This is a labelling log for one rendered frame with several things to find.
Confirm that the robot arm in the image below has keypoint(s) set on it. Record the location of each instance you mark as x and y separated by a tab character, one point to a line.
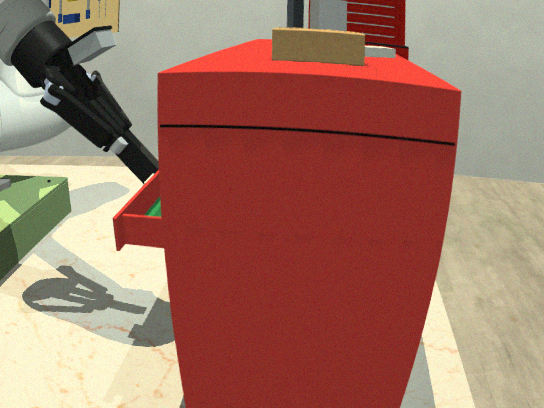
23	120

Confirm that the black flat panel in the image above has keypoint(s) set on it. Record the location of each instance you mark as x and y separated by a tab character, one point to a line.
295	13

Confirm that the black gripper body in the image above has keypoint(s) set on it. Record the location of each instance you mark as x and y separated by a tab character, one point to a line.
37	55

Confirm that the tan rectangular block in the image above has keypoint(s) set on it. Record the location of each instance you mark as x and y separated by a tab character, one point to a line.
318	45

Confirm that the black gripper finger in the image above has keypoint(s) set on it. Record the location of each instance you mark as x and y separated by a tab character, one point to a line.
100	93
88	123

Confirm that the red tool chest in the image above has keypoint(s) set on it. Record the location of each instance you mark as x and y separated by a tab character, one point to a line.
302	211

